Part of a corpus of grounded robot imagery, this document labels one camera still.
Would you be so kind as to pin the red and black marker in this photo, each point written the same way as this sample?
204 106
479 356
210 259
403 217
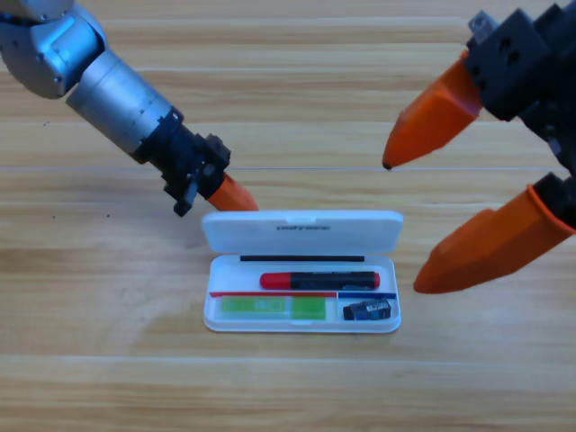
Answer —
319 280

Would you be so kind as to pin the white Unitree pencil case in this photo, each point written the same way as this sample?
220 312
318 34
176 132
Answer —
301 238

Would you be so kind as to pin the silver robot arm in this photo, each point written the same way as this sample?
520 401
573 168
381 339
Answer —
103 90

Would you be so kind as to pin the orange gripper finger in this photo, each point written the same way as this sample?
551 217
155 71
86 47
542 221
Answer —
486 247

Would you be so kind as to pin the black eraser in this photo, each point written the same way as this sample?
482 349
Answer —
366 310

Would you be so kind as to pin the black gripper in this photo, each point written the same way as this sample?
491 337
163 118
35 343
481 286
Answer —
531 67
184 157

